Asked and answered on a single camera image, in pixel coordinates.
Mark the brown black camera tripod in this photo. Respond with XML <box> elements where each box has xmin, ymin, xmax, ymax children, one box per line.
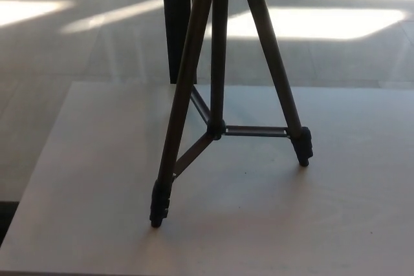
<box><xmin>148</xmin><ymin>0</ymin><xmax>314</xmax><ymax>229</ymax></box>

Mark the black vertical pole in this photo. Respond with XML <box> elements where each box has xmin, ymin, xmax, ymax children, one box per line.
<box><xmin>160</xmin><ymin>0</ymin><xmax>199</xmax><ymax>84</ymax></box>

